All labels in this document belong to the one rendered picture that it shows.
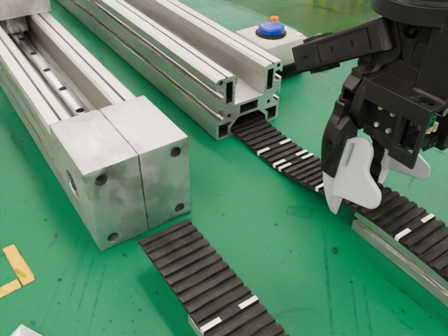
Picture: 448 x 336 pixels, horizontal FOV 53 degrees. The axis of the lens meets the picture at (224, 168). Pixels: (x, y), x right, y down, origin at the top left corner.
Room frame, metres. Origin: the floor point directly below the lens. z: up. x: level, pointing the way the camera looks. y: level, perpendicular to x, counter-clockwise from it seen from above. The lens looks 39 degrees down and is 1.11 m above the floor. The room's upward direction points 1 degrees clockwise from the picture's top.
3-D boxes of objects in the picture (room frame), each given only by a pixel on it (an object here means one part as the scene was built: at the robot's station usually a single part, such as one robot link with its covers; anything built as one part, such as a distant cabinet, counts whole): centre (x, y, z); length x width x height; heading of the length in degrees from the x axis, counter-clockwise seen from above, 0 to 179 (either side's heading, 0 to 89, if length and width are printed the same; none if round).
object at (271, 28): (0.67, -0.07, 0.84); 0.04 x 0.04 x 0.02
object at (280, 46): (0.66, -0.06, 0.81); 0.10 x 0.08 x 0.06; 125
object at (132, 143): (0.35, 0.09, 0.83); 0.12 x 0.09 x 0.10; 125
